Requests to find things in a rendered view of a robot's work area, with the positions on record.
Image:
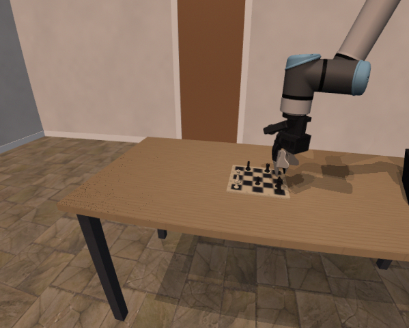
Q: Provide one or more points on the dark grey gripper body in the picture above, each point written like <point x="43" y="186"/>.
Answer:
<point x="295" y="133"/>

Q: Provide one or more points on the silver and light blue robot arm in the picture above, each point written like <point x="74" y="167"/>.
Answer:
<point x="307" y="73"/>

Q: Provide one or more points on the black and tan chessboard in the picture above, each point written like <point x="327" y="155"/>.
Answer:
<point x="267" y="182"/>

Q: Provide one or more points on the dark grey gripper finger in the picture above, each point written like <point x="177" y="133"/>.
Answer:
<point x="278" y="157"/>
<point x="291" y="159"/>

